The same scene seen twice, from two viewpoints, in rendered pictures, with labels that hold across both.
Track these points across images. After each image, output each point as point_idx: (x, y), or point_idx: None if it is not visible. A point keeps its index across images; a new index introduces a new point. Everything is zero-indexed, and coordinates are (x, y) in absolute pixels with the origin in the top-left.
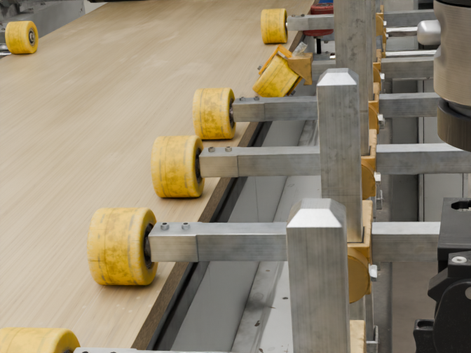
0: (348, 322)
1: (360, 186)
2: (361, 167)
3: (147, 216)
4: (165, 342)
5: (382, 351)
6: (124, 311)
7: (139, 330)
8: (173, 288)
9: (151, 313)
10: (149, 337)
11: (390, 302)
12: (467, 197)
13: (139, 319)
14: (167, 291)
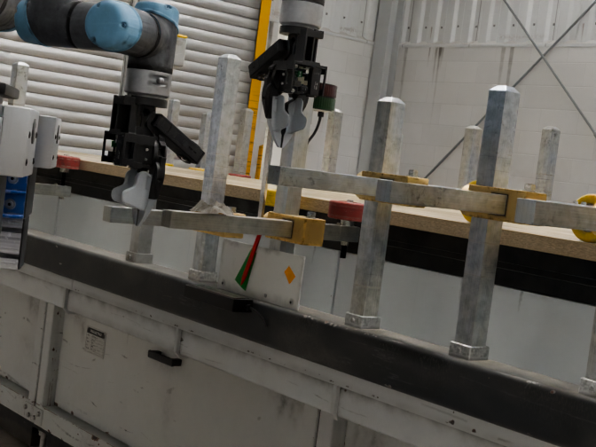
0: (380, 145)
1: (483, 152)
2: (497, 146)
3: (592, 198)
4: (582, 289)
5: (584, 395)
6: (558, 237)
7: (531, 233)
8: (591, 256)
9: (549, 239)
10: (542, 248)
11: None
12: (322, 66)
13: (544, 235)
14: (579, 248)
